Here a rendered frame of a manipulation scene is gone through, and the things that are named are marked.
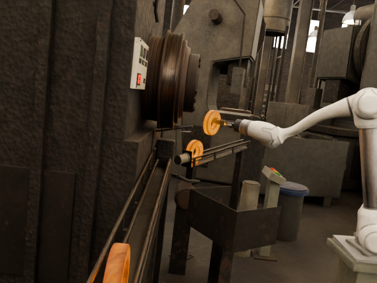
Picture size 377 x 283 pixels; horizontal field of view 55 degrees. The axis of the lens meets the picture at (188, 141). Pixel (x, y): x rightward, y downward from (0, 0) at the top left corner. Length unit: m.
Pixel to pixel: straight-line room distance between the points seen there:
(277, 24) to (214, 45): 6.18
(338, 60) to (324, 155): 1.57
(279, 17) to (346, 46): 5.53
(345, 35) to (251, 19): 1.39
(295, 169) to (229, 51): 1.57
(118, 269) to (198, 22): 4.03
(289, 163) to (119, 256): 3.35
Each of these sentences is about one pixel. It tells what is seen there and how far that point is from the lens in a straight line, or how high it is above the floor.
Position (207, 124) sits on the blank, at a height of 0.90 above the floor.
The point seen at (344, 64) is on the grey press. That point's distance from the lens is 5.18.
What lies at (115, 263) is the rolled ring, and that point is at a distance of 0.73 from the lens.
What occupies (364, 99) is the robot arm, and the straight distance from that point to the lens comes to 1.74.
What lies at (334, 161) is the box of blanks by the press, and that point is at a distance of 4.28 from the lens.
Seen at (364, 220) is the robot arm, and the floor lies 0.59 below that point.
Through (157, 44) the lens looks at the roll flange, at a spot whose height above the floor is 1.26.
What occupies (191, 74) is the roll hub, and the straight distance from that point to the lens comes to 1.65.
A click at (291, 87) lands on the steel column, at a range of 10.64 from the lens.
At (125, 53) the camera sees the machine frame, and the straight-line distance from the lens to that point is 1.33.
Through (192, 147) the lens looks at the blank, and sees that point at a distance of 2.25.
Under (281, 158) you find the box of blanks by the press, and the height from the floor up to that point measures 0.51.
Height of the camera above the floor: 1.07
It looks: 7 degrees down
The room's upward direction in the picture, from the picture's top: 7 degrees clockwise
